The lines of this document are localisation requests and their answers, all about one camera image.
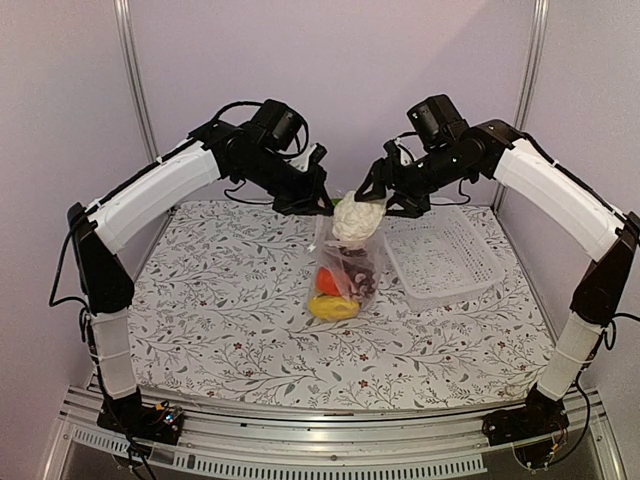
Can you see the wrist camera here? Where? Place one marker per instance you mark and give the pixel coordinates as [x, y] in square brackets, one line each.
[397, 152]
[283, 132]

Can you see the aluminium corner post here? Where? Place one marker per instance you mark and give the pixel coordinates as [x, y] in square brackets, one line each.
[533, 60]
[133, 72]

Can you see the aluminium corner post right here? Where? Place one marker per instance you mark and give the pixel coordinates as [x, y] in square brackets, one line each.
[533, 60]

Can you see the white toy cauliflower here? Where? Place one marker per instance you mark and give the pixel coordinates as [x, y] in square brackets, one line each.
[355, 221]

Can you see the orange toy pumpkin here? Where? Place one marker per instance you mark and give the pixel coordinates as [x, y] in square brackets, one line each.
[328, 282]

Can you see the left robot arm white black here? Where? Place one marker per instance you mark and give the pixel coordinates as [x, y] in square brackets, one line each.
[99, 231]

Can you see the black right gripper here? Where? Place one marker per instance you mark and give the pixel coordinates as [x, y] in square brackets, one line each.
[383, 174]

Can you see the aluminium front rail frame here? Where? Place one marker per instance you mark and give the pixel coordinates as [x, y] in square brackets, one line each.
[224, 439]

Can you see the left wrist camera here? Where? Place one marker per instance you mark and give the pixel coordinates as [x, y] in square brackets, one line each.
[283, 132]

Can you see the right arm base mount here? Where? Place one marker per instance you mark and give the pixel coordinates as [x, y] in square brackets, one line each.
[536, 431]

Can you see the aluminium corner post left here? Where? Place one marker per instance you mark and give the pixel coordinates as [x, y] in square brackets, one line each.
[133, 72]

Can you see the white perforated plastic basket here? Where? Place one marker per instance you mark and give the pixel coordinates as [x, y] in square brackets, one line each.
[440, 258]

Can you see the dark red toy grapes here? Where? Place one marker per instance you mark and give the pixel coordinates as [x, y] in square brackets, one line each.
[358, 273]

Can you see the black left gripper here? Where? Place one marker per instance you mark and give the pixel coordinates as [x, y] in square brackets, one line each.
[315, 187]

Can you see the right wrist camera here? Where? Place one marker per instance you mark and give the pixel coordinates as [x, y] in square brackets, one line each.
[397, 152]

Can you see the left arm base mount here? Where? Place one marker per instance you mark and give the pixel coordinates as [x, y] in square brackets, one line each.
[161, 423]

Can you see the floral patterned tablecloth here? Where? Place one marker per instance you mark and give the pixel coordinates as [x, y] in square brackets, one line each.
[220, 311]

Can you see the clear zip top bag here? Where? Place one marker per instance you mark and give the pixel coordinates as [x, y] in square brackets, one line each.
[324, 250]

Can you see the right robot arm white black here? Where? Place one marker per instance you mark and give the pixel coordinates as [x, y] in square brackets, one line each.
[515, 160]

